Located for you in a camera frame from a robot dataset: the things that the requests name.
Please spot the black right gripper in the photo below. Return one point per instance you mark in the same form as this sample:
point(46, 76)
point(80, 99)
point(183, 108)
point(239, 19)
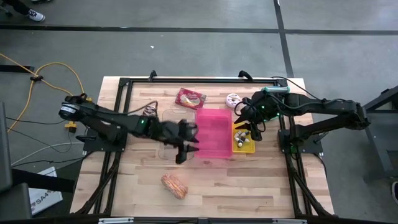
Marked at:
point(264, 107)

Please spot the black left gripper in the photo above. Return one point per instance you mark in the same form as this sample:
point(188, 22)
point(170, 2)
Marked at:
point(164, 132)

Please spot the black dropper bottle white cap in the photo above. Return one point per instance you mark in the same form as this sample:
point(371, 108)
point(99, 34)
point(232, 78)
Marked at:
point(238, 135)

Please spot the pink frosted donut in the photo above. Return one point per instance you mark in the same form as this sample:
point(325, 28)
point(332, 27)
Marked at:
point(231, 100)

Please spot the red snack packet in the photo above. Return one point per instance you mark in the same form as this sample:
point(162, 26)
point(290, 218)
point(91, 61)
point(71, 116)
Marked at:
point(190, 99)

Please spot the chocolate frosted donut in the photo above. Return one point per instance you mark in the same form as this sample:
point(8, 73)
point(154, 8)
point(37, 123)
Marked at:
point(150, 110)

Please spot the sugared bread pastry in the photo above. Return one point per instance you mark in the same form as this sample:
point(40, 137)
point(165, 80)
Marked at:
point(174, 186)

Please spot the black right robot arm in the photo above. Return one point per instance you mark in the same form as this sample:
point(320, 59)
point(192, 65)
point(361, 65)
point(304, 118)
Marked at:
point(326, 107)

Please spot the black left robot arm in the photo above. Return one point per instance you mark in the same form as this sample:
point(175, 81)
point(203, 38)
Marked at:
point(102, 121)

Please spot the yellow plastic basket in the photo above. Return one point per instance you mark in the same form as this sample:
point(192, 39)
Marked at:
point(245, 149)

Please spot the clear plastic bin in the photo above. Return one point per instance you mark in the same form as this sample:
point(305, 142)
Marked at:
point(186, 113)

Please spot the pink plastic bin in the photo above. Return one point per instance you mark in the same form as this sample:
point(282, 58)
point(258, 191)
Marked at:
point(214, 133)

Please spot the black metal stand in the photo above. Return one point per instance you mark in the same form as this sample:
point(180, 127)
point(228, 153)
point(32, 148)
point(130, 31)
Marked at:
point(373, 124)

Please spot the black flat bar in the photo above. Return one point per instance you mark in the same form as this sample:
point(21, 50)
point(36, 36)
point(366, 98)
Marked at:
point(46, 183)

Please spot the white cardboard box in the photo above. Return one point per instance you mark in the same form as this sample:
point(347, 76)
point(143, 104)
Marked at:
point(43, 199)

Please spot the black floor strip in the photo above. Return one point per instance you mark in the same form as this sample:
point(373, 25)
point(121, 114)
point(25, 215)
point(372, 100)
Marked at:
point(15, 68)

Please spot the person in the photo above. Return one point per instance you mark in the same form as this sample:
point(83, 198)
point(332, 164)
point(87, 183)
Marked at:
point(15, 6)

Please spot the black curved frame hook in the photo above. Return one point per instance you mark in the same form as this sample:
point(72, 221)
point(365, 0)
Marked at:
point(152, 75)
point(245, 74)

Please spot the black aluminium table frame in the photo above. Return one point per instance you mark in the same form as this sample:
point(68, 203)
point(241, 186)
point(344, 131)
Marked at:
point(202, 80)

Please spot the silver edge bracket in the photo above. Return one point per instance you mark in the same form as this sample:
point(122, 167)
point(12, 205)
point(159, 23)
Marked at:
point(289, 221)
point(115, 220)

